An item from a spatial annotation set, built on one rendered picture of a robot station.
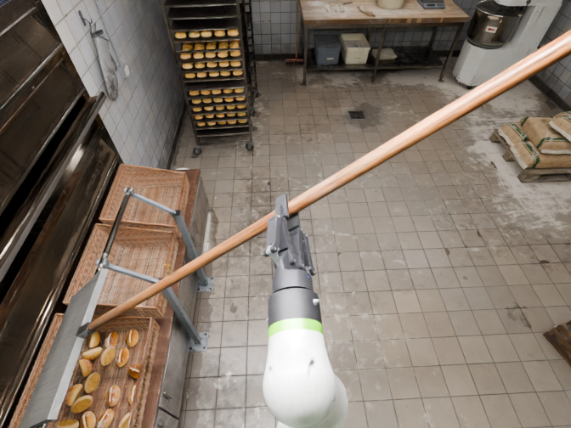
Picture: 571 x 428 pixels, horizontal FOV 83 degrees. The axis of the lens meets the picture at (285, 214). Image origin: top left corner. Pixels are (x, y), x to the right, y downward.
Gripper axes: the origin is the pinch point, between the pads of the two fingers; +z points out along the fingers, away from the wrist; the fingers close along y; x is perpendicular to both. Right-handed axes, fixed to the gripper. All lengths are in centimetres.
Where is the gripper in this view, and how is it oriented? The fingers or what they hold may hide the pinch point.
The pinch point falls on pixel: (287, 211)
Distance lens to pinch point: 71.4
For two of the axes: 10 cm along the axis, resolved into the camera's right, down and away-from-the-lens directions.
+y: 6.5, 4.7, 6.0
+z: -0.5, -7.6, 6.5
